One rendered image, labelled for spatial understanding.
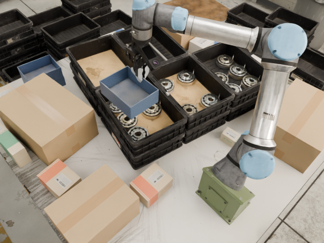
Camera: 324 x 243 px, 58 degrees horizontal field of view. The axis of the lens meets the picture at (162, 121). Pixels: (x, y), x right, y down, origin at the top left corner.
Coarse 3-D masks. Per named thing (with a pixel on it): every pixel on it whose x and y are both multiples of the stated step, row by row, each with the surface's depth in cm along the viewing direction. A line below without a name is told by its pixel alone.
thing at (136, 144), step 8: (152, 80) 152; (160, 88) 148; (168, 96) 144; (104, 104) 139; (112, 112) 136; (184, 120) 135; (120, 128) 131; (168, 128) 131; (128, 136) 127; (152, 136) 128; (136, 144) 125
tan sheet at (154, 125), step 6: (162, 114) 150; (138, 120) 147; (144, 120) 147; (150, 120) 147; (156, 120) 147; (162, 120) 147; (168, 120) 148; (144, 126) 144; (150, 126) 144; (156, 126) 145; (162, 126) 145; (150, 132) 142
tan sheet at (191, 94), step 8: (176, 80) 167; (176, 88) 163; (184, 88) 163; (192, 88) 163; (200, 88) 164; (176, 96) 159; (184, 96) 159; (192, 96) 159; (200, 96) 160; (200, 104) 156
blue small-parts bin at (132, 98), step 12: (120, 72) 124; (132, 72) 125; (108, 84) 124; (120, 84) 127; (132, 84) 127; (144, 84) 122; (108, 96) 120; (120, 96) 122; (132, 96) 123; (144, 96) 123; (156, 96) 118; (120, 108) 117; (132, 108) 111; (144, 108) 117
